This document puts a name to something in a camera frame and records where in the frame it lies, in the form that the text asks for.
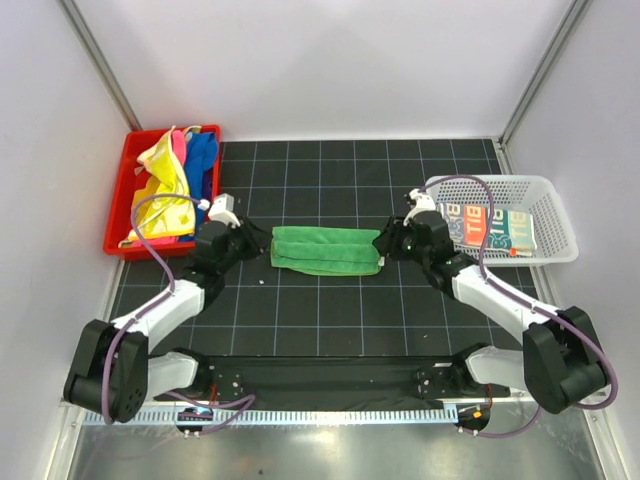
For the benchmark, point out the aluminium frame post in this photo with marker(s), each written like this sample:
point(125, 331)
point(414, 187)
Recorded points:
point(560, 38)
point(99, 62)

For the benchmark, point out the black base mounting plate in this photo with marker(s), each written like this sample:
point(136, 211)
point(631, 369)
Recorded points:
point(234, 369)

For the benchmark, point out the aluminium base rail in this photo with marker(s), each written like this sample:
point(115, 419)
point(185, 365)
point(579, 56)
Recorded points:
point(331, 396)

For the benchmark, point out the green towel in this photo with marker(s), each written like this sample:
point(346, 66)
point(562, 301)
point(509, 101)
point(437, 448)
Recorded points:
point(326, 251)

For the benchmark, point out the slotted white cable duct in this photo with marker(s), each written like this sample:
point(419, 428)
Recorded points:
point(181, 415)

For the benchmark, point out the yellow towel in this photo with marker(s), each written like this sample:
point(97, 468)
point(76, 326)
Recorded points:
point(167, 190)

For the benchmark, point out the rabbit print towel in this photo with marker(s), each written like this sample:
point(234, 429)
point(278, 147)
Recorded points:
point(510, 231)

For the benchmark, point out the right aluminium frame post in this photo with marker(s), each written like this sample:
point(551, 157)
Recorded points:
point(560, 38)

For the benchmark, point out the pink towel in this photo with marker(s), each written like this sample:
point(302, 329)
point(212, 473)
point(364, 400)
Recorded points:
point(177, 142)

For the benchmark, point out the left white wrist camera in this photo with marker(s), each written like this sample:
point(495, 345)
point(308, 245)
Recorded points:
point(220, 209)

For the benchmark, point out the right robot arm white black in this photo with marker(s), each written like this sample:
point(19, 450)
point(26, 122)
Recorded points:
point(560, 362)

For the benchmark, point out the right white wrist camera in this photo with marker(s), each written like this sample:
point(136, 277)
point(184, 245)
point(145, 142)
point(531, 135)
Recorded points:
point(419, 201)

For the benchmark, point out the red plastic bin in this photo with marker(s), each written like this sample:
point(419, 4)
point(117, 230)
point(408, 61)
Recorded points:
point(127, 182)

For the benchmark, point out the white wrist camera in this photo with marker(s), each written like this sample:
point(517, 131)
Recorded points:
point(220, 209)
point(419, 201)

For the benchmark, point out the left aluminium frame post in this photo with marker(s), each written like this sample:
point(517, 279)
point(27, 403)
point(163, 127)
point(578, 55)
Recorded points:
point(99, 62)

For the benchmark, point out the white perforated plastic basket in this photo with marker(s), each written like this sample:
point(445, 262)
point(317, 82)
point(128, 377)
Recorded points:
point(552, 231)

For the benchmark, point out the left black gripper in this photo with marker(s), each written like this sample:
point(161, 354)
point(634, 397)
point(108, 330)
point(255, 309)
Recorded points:
point(255, 238)

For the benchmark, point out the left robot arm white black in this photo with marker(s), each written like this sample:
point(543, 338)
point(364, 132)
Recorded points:
point(114, 370)

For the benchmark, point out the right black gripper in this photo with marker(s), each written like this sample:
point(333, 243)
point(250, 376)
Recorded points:
point(387, 243)

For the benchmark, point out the blue towel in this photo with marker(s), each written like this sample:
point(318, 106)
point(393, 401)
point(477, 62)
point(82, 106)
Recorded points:
point(201, 155)

